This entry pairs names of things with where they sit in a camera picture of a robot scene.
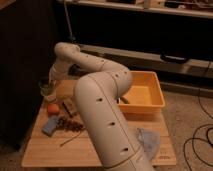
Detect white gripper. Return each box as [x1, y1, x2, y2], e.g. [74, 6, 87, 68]
[49, 62, 69, 80]

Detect green translucent cup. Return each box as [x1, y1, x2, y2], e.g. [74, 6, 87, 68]
[39, 78, 54, 96]

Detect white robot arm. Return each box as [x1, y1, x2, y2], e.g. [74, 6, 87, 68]
[49, 42, 155, 171]

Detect brown chocolate bar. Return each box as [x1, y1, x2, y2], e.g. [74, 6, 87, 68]
[62, 101, 78, 116]

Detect orange fruit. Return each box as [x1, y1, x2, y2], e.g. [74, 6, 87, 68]
[47, 103, 60, 116]

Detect blue sponge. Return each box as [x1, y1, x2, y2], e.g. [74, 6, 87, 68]
[42, 115, 59, 136]

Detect wooden table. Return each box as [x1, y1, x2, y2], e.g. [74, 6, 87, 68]
[21, 78, 178, 168]

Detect long wooden shelf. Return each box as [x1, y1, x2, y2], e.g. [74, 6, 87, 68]
[80, 44, 213, 79]

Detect yellow plastic bin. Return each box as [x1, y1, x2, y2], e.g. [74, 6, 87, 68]
[119, 71, 165, 114]

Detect crumpled blue cloth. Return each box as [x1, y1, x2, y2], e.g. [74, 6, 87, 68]
[137, 128, 160, 160]

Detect black floor cable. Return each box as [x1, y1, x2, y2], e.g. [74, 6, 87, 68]
[182, 61, 213, 171]

